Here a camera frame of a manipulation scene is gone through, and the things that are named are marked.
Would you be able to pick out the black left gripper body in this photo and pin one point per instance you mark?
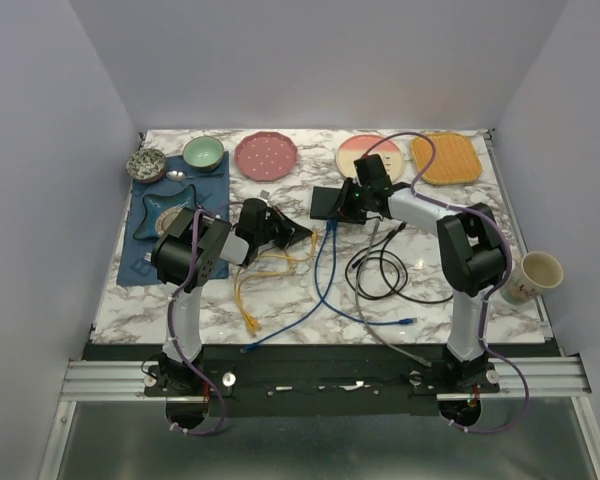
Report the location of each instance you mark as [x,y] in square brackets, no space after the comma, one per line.
[267,234]

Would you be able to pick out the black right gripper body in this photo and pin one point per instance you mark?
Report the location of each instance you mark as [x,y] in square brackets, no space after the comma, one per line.
[356,209]

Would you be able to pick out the black network switch box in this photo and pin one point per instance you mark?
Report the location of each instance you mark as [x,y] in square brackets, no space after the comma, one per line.
[322,199]

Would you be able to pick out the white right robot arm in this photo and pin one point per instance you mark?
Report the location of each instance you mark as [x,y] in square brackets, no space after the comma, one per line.
[474,253]

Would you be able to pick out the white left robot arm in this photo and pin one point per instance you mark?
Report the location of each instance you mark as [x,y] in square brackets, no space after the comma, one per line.
[187,253]

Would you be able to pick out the cream and pink plate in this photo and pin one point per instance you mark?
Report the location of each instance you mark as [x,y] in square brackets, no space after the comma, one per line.
[355,148]

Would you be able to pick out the blue cloth placemat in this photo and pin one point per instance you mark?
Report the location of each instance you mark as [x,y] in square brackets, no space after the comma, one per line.
[212,194]

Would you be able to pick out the pink dotted plate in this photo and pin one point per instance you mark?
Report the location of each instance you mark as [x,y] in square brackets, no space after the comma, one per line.
[266,156]

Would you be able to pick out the orange woven square tray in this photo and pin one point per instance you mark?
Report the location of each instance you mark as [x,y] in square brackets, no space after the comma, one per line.
[456,161]

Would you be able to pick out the green ceramic bowl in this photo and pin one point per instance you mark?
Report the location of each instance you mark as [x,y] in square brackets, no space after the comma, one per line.
[203,153]

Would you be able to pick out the small round saucer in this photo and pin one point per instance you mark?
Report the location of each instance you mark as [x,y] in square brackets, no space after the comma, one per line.
[165,219]

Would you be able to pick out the silver spoon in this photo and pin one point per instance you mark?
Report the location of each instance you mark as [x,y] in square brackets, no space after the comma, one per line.
[180,176]

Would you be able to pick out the blue star shaped dish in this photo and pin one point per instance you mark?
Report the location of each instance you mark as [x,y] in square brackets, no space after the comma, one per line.
[155,204]

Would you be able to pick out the patterned small bowl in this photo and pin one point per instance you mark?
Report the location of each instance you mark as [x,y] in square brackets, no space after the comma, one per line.
[146,165]

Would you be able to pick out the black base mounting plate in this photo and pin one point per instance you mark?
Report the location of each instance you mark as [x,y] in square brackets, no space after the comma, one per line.
[320,380]

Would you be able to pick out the floral paper cup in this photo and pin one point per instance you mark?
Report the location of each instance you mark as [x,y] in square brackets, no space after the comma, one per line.
[535,273]

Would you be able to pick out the aluminium frame rail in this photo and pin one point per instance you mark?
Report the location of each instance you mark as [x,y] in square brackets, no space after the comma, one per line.
[124,381]

